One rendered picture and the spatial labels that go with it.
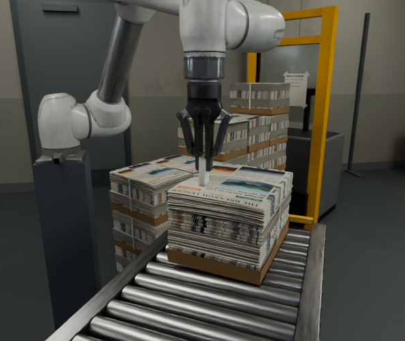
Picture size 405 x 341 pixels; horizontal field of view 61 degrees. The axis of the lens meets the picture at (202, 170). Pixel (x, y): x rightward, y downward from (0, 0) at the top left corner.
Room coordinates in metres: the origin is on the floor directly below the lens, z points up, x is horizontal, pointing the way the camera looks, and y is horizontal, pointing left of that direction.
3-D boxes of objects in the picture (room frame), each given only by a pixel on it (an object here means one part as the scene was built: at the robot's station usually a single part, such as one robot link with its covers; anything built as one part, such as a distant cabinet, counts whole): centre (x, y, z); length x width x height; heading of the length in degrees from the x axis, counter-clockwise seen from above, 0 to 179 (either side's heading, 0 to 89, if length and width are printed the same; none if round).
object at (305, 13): (3.06, -0.73, 1.82); 0.75 x 0.06 x 0.06; 50
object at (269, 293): (0.84, -0.05, 0.77); 0.47 x 0.05 x 0.05; 69
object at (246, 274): (0.92, -0.06, 0.83); 0.29 x 0.16 x 0.04; 65
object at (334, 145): (3.34, -0.96, 0.40); 0.70 x 0.55 x 0.80; 50
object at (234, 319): (0.72, 0.00, 0.77); 0.47 x 0.05 x 0.05; 69
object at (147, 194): (2.16, 0.01, 0.42); 1.17 x 0.39 x 0.83; 140
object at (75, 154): (1.42, 0.60, 1.03); 0.22 x 0.18 x 0.06; 12
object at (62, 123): (1.45, 0.60, 1.17); 0.18 x 0.16 x 0.22; 130
